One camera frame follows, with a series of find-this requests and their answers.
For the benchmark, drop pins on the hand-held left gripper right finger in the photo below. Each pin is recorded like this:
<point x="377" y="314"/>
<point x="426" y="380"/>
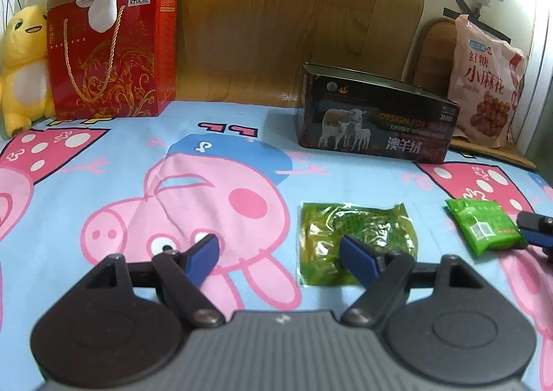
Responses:
<point x="358" y="257"/>

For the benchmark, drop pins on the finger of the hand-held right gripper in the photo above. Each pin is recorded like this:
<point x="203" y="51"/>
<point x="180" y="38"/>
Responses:
<point x="529" y="220"/>
<point x="540" y="240"/>

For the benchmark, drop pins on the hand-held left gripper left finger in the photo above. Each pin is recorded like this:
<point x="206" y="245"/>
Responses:
<point x="203" y="255"/>

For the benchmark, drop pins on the clear green pickle packet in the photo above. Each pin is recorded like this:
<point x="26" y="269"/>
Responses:
<point x="328" y="235"/>

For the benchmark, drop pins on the green snack packet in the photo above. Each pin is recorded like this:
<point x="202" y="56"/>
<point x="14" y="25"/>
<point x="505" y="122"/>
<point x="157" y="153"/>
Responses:
<point x="479" y="222"/>

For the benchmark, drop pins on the black cardboard box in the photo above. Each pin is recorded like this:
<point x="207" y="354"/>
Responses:
<point x="389" y="132"/>

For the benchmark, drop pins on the pig print blanket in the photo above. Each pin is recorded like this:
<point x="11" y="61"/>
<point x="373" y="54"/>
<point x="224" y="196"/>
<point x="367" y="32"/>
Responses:
<point x="129" y="166"/>

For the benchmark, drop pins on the large pink snack bag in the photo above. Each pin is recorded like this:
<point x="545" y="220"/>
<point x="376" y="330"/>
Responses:
<point x="484" y="84"/>

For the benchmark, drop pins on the wooden chair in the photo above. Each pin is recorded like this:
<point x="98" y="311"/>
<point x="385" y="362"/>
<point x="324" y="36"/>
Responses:
<point x="432" y="54"/>

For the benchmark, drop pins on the red gift box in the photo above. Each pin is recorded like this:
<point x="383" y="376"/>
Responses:
<point x="142" y="50"/>

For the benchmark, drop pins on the yellow duck plush toy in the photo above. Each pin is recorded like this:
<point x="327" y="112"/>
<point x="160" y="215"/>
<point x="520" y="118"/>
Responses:
<point x="26" y="84"/>

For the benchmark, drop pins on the wooden headboard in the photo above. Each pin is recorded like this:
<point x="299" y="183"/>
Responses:
<point x="259" y="6"/>

